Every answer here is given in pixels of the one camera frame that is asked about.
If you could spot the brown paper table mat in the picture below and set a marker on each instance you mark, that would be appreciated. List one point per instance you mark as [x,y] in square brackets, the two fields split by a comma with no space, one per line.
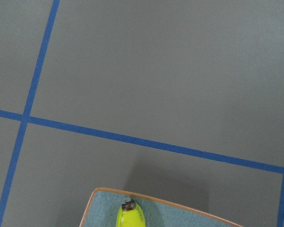
[177,99]

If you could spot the grey square plate orange rim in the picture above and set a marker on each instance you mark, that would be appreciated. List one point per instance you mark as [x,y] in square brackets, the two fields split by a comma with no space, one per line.
[104,203]

